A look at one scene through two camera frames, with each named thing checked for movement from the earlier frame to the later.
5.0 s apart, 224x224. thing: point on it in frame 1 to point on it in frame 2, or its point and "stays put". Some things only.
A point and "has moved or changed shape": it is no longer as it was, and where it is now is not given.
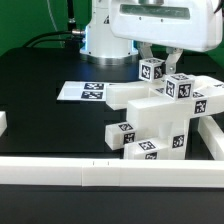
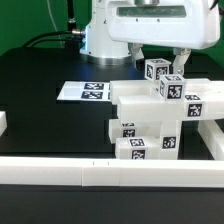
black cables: x=73 y=37 stays put
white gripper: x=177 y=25 stays put
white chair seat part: x=175 y=129 has moved or changed shape
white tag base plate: x=83 y=91 stays put
